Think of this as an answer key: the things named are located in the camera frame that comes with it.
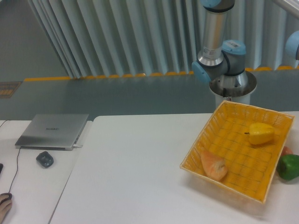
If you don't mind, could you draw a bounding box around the person's hand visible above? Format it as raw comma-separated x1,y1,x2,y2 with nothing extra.
0,193,12,222

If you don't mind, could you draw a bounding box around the second robot arm joint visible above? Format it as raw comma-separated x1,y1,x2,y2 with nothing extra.
285,31,299,60

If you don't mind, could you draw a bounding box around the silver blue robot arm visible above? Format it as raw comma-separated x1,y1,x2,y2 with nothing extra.
192,0,249,89

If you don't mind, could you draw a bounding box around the triangular bread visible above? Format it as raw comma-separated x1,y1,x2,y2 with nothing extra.
200,150,228,181

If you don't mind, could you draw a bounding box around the black computer mouse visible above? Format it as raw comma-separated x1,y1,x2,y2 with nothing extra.
5,193,12,201

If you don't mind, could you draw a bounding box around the dark grey small device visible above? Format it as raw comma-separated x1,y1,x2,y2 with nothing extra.
36,151,54,168

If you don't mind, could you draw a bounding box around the silver closed laptop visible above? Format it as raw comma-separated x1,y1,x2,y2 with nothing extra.
15,114,89,150

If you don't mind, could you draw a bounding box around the white folded partition screen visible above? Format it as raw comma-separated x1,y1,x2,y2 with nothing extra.
29,0,299,78

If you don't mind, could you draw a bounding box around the yellow woven basket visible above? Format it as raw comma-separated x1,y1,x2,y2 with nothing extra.
180,100,295,203

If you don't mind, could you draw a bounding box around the yellow bell pepper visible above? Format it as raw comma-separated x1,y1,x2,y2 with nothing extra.
244,122,275,145

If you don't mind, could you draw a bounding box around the green bell pepper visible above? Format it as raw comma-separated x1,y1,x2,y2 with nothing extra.
276,154,299,181

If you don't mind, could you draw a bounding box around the red fruit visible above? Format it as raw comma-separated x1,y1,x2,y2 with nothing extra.
281,146,293,156

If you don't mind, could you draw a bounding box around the black mouse cable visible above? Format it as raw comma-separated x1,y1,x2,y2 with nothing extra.
8,146,22,195

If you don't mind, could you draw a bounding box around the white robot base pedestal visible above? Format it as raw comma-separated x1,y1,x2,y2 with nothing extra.
209,71,257,107

